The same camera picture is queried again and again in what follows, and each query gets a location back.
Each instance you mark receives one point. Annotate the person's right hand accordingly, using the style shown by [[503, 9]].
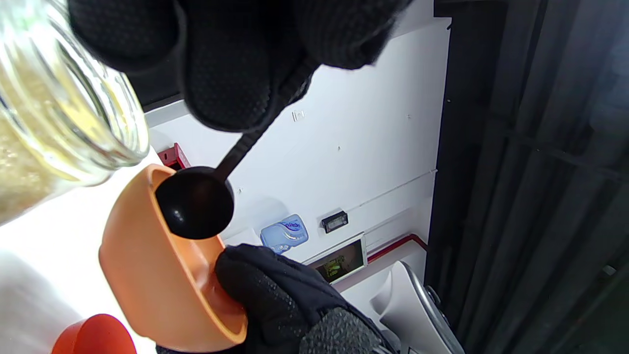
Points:
[[275, 300]]

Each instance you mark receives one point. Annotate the person's left hand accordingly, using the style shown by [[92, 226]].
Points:
[[231, 64]]

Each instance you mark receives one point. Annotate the orange plastic dish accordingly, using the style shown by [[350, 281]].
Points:
[[157, 285]]

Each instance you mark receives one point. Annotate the clear glass jar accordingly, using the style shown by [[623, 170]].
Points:
[[73, 108]]

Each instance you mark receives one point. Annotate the red jar lid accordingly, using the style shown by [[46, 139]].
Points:
[[96, 337]]

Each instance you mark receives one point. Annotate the white blue packet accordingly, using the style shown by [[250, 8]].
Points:
[[285, 233]]

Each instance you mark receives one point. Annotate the red fire extinguisher cabinet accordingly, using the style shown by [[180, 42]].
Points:
[[174, 156]]

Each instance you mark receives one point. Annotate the white framed wall panel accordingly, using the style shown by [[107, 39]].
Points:
[[341, 260]]

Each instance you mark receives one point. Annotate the small clear wall hook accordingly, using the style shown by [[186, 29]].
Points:
[[298, 115]]

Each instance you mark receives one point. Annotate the small black wall box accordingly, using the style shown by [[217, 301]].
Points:
[[334, 221]]

